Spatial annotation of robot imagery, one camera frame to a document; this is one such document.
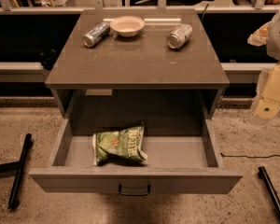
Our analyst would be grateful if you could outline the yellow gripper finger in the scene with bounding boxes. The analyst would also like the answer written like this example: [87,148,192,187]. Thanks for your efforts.
[253,63,280,120]
[247,21,270,47]

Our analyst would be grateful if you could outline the green jalapeno chip bag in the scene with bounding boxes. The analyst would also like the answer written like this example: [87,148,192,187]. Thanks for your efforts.
[92,126,147,166]

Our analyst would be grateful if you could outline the black floor cable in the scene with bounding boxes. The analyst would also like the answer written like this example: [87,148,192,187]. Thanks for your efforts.
[219,152,280,160]

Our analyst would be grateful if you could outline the black right floor stand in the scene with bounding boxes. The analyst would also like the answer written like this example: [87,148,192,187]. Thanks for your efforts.
[259,166,280,220]

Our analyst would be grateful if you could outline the blue silver soda can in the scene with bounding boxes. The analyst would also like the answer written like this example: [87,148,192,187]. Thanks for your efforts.
[83,22,110,48]

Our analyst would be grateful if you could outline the black drawer handle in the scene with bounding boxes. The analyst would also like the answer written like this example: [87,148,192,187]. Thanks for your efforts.
[118,185,151,197]

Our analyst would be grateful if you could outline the grey cabinet counter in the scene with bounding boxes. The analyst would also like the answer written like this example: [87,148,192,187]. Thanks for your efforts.
[46,7,229,111]

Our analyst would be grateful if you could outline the white paper bowl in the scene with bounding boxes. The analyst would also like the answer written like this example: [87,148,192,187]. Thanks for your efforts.
[110,16,145,37]

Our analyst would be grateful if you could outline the open grey top drawer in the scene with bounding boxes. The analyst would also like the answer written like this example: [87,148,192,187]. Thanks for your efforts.
[30,119,242,196]

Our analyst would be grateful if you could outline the black floor stand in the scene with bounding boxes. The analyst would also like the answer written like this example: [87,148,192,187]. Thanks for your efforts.
[0,133,34,210]
[259,166,280,220]

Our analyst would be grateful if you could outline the black clamp on rail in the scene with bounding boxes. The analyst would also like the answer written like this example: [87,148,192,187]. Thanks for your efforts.
[40,49,56,70]

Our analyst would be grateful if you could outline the green silver soda can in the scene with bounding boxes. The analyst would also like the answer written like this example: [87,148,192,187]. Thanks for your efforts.
[167,23,192,49]

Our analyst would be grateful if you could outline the black left floor stand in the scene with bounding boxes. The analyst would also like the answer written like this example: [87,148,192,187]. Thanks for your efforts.
[0,133,34,210]

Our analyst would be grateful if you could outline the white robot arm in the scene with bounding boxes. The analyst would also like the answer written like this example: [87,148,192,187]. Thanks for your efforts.
[247,10,280,121]

